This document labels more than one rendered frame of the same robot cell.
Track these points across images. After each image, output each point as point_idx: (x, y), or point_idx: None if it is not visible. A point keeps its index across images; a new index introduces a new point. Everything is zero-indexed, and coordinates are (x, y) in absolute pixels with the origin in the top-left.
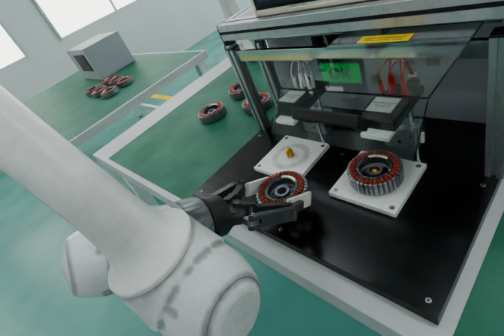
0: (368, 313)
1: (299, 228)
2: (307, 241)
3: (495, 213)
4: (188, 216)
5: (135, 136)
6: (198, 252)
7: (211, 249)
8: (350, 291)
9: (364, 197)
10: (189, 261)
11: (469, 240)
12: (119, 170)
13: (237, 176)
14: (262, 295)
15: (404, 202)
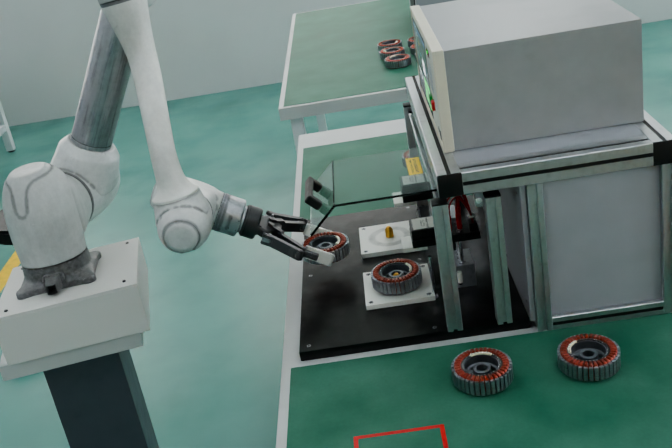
0: (285, 339)
1: (319, 282)
2: (311, 290)
3: (417, 347)
4: (196, 190)
5: (347, 139)
6: (185, 204)
7: (191, 207)
8: (294, 327)
9: (371, 288)
10: (179, 204)
11: (371, 341)
12: (296, 167)
13: (344, 228)
14: None
15: (384, 306)
